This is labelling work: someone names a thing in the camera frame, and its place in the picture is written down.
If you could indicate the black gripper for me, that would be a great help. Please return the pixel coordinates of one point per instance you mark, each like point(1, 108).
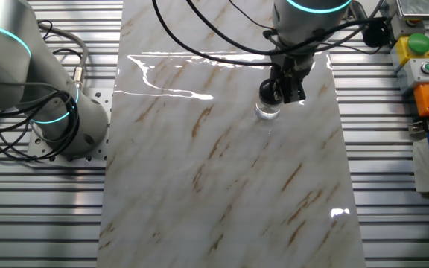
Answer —
point(292, 65)

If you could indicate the clear glass jar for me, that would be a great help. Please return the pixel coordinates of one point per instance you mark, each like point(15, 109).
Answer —
point(266, 112)

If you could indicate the white marble pattern board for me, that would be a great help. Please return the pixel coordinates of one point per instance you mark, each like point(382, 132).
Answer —
point(218, 167)

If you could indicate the yellow box green mushroom button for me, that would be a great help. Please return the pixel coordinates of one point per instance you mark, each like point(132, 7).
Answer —
point(404, 50)

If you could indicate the grey box red button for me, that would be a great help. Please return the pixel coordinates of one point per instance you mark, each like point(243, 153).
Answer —
point(404, 27)

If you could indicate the grey box green button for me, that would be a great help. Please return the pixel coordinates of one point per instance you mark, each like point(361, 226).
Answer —
point(419, 72)

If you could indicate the orange button box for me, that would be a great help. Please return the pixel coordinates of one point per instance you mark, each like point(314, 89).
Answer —
point(425, 100)

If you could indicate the silver metal plate box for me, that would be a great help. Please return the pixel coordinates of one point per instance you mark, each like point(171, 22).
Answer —
point(419, 8)

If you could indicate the perforated robot base plate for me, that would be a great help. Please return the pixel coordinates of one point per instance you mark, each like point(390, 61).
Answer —
point(99, 97)

